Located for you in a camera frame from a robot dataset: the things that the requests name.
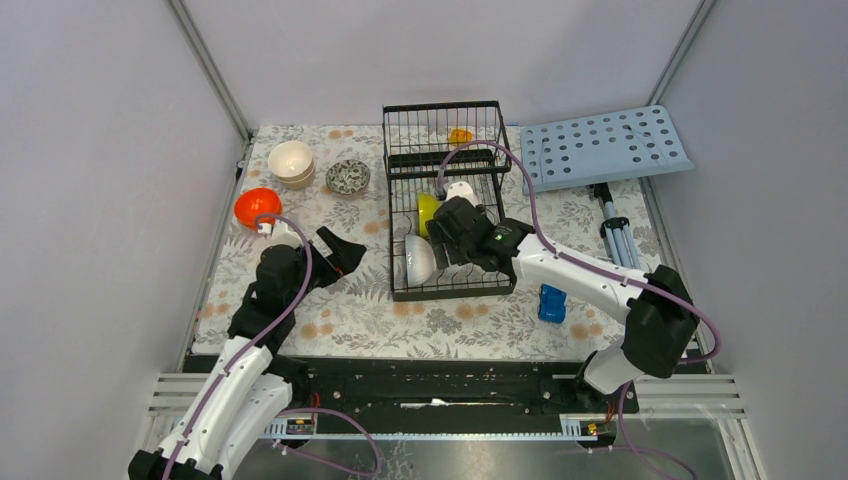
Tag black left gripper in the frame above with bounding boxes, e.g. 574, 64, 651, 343
285, 226, 366, 308

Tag white bowl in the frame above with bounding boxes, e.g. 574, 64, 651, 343
404, 235, 437, 288

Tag plain beige bowl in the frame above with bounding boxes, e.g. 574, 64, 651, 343
277, 165, 316, 190

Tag pink patterned bowl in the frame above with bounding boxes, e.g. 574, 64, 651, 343
325, 160, 371, 195

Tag black wire dish rack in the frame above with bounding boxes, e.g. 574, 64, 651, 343
381, 100, 515, 303

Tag orange bowl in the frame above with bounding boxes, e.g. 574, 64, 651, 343
233, 187, 283, 230

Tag beige patterned bowl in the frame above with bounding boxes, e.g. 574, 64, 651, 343
267, 140, 314, 179

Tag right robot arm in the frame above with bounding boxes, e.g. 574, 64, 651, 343
427, 197, 699, 412

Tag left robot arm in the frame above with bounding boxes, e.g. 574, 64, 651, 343
128, 223, 367, 479

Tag yellow-green bowl in rack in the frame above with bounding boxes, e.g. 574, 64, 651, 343
417, 193, 440, 239

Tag floral table mat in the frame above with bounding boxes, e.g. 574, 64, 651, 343
191, 125, 665, 361

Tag yellow toy block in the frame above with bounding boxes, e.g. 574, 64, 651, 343
448, 128, 474, 147

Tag blue toy car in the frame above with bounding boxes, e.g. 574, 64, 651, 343
537, 284, 567, 324

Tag blue tripod legs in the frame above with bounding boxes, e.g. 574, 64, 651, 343
590, 183, 642, 269

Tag blue perforated stand tray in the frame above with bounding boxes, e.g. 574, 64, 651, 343
520, 105, 694, 193

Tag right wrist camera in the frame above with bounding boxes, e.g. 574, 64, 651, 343
441, 181, 481, 207

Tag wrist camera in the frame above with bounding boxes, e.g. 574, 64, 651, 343
441, 181, 481, 207
257, 220, 303, 249

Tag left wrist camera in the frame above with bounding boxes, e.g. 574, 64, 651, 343
257, 220, 303, 249

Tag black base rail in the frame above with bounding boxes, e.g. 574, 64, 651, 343
267, 355, 618, 437

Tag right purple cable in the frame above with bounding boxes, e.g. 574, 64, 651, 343
435, 139, 723, 366

